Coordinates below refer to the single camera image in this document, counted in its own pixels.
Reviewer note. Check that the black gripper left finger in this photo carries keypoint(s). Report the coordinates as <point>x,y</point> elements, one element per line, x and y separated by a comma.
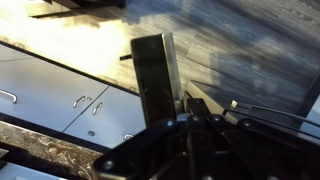
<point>160,150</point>

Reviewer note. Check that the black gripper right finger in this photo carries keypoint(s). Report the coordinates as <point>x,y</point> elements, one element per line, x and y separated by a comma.
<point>253,150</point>

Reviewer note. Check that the black microwave door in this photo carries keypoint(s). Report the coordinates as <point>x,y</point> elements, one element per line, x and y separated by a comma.
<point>153,76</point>

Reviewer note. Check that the black microwave oven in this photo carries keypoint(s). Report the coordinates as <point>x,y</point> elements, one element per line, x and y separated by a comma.
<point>20,173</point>

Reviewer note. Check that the pale blue lower cabinets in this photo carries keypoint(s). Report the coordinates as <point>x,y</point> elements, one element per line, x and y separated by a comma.
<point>110,110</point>

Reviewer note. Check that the small round cabinet lock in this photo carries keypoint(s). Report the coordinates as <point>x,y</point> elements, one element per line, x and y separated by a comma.
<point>91,133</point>

